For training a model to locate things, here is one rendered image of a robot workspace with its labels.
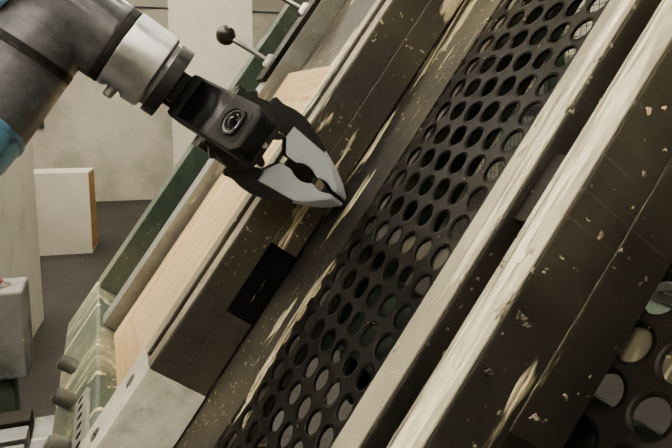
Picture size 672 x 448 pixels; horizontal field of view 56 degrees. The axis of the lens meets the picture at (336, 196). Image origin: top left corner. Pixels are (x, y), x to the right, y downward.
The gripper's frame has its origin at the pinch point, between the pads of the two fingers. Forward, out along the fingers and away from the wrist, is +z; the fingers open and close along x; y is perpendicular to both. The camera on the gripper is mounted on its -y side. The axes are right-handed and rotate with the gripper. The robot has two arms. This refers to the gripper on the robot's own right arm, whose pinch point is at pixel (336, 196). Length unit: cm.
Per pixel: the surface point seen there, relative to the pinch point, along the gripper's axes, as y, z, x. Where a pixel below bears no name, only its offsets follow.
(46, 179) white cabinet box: 528, -39, 86
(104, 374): 35, -2, 38
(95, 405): 24.5, -3.1, 38.3
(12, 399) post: 78, -7, 66
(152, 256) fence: 57, -3, 23
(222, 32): 63, -14, -19
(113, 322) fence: 57, -2, 37
